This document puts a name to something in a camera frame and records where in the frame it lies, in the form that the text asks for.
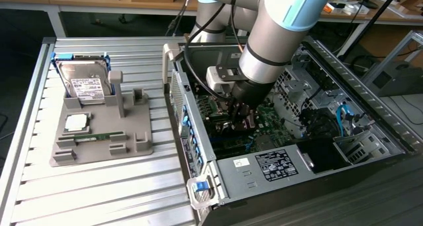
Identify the black cable with plug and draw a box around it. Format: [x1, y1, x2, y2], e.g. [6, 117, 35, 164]
[164, 0, 192, 37]

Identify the silver CPU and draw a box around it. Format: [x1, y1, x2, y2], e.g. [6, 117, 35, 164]
[64, 113, 91, 133]

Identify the grey chipset heatsink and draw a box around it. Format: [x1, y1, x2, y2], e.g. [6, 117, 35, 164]
[254, 135, 278, 150]

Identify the blue disk caddy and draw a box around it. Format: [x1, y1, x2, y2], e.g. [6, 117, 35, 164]
[51, 52, 116, 99]

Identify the open grey PC case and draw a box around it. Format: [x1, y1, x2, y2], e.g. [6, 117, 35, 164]
[162, 36, 423, 226]

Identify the grey tower computer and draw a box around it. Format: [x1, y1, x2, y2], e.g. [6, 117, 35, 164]
[363, 59, 423, 98]

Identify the wooden desk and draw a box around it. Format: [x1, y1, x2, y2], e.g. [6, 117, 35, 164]
[0, 0, 423, 27]

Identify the silver hard disk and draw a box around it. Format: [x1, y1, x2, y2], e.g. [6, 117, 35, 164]
[58, 59, 111, 106]

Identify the grey parts rack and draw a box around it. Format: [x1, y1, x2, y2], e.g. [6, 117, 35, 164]
[50, 71, 156, 168]

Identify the green RAM stick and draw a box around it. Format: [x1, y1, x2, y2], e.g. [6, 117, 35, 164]
[72, 132, 123, 141]

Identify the green motherboard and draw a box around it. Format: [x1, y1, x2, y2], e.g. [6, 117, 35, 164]
[194, 87, 296, 160]

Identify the CPU socket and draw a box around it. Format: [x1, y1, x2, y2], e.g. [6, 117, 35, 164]
[211, 95, 234, 113]

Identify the orange box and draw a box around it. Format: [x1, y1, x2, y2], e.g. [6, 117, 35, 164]
[323, 1, 346, 14]

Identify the black plastic duct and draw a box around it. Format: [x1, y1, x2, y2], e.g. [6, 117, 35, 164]
[295, 138, 352, 175]

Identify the black camera cable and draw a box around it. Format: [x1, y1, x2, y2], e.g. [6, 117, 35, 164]
[183, 0, 240, 99]

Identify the grey power supply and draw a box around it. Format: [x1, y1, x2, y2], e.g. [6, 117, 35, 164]
[215, 146, 320, 201]

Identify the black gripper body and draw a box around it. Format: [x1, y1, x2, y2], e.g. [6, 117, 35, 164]
[230, 79, 276, 111]

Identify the small white box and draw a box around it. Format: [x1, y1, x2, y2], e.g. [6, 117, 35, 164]
[343, 3, 370, 15]

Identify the grey disk bay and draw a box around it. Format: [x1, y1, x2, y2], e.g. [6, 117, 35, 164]
[332, 130, 393, 164]

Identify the aluminium frame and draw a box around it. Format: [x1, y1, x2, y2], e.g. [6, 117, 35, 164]
[362, 30, 423, 83]

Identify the blue wire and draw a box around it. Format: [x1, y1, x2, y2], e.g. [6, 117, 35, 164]
[334, 103, 354, 139]

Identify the black pole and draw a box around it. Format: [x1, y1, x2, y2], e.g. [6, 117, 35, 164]
[336, 0, 405, 60]

